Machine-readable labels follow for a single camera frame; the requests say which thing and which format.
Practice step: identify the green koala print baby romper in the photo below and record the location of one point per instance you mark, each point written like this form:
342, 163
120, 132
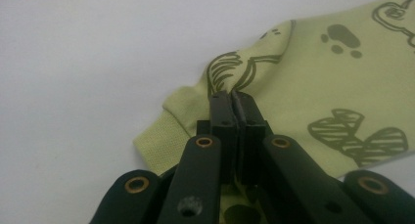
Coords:
310, 80

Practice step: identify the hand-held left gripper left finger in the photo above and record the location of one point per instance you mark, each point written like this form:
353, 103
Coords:
223, 119

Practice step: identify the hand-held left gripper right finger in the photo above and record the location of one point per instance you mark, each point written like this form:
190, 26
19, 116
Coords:
251, 123

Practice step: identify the white table cover sheet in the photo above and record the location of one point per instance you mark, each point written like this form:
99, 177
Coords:
81, 70

